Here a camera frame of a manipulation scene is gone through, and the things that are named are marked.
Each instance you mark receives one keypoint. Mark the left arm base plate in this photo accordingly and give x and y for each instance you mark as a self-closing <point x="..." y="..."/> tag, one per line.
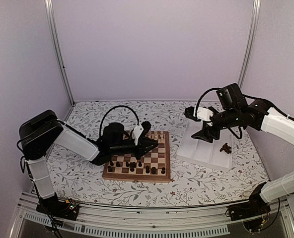
<point x="68" y="209"/>

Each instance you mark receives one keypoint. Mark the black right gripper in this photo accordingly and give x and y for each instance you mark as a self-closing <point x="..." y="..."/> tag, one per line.
<point x="201" y="135"/>

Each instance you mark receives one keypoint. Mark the front aluminium rail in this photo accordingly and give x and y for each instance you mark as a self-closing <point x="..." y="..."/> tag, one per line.
<point x="98" y="220"/>

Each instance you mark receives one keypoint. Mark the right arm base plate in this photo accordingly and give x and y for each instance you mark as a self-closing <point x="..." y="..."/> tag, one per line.
<point x="253" y="214"/>

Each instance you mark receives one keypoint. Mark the white plastic compartment tray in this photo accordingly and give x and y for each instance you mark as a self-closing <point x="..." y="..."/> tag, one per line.
<point x="204" y="153"/>

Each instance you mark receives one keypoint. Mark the right aluminium frame post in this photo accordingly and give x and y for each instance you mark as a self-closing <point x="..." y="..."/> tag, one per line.
<point x="250" y="42"/>

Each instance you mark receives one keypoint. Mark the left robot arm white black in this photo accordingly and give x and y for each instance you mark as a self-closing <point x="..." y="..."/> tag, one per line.
<point x="45" y="131"/>

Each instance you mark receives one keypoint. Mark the wooden chess board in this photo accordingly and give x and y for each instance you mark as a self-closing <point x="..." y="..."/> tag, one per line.
<point x="154" y="166"/>

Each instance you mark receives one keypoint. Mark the left aluminium frame post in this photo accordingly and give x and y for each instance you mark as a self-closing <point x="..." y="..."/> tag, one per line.
<point x="57" y="49"/>

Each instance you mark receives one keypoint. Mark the dark wooden king piece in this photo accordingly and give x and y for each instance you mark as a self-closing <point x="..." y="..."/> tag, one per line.
<point x="132" y="168"/>

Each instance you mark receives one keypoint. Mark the aluminium frame post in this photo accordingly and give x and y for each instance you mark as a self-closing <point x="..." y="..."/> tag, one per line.
<point x="250" y="42"/>
<point x="57" y="49"/>

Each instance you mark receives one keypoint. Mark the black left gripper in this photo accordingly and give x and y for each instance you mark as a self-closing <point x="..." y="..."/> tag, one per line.
<point x="143" y="145"/>

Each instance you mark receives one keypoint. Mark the dark chess piece corner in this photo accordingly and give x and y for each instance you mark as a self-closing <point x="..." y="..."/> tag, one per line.
<point x="110" y="167"/>

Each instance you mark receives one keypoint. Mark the pile of dark chess pieces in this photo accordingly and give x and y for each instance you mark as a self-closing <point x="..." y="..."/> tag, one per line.
<point x="226" y="148"/>

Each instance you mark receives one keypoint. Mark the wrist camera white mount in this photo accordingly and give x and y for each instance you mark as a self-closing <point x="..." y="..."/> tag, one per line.
<point x="198" y="114"/>
<point x="140" y="130"/>

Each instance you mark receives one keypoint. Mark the light bishop piece right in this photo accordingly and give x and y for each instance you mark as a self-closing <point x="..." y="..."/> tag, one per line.
<point x="149" y="134"/>

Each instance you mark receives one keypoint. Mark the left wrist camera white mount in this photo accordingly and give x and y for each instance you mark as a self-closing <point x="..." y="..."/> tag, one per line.
<point x="140" y="130"/>

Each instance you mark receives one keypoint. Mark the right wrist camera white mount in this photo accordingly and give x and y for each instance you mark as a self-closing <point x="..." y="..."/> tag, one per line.
<point x="198" y="114"/>

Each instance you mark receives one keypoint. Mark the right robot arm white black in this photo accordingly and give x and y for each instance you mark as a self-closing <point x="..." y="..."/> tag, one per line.
<point x="261" y="115"/>

